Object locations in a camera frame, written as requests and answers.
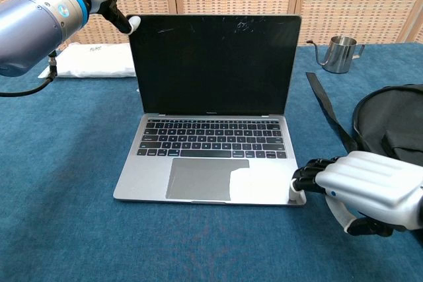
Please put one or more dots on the white clothing in plastic bag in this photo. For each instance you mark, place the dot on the white clothing in plastic bag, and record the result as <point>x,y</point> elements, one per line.
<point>99,60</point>

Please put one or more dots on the silver laptop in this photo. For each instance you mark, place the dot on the silver laptop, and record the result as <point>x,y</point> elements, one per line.
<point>211,64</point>

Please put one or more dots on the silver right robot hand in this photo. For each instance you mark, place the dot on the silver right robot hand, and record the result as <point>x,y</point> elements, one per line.
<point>370,183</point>

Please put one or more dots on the black backpack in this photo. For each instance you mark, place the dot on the black backpack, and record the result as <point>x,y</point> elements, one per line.
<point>380,110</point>

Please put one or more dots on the steel gooseneck pitcher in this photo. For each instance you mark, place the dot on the steel gooseneck pitcher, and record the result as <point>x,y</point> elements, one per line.
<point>340,55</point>

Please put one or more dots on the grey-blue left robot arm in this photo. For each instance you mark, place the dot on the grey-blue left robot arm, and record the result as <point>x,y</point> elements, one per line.
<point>26,27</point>

